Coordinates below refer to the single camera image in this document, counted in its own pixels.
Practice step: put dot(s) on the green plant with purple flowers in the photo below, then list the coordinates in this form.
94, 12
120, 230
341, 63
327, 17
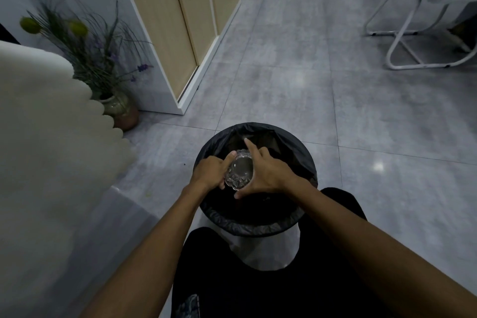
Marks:
89, 45

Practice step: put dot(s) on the person's left forearm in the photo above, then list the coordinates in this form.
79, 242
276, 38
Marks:
149, 254

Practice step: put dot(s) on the person's right hand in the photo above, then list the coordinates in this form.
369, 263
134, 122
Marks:
269, 175

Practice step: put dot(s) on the trash bin with black liner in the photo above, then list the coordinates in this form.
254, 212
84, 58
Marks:
257, 202

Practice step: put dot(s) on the person's left thumb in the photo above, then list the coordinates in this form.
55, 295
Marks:
230, 162

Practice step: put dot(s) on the white cabinet with wooden doors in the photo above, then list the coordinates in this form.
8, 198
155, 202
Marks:
175, 23

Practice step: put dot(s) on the brown ceramic vase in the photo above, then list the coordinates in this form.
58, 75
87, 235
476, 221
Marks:
119, 109

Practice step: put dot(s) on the person's left hand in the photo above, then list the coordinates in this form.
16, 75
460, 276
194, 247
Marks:
209, 172

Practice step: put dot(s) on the white metal frame chair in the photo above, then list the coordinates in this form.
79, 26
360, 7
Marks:
421, 4

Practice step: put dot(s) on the person's black trousers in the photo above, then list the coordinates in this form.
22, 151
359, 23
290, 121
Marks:
268, 276

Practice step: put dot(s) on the person's right forearm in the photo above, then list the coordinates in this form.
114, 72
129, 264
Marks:
372, 250

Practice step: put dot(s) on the cream fluffy cloth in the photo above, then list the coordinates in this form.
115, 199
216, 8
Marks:
48, 165

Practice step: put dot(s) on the clear glass ashtray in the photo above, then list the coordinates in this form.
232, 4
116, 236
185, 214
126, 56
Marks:
239, 171

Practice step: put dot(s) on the person's right thumb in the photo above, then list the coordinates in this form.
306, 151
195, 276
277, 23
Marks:
245, 189

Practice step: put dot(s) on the person's right middle finger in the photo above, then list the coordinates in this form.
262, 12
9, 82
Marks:
264, 152

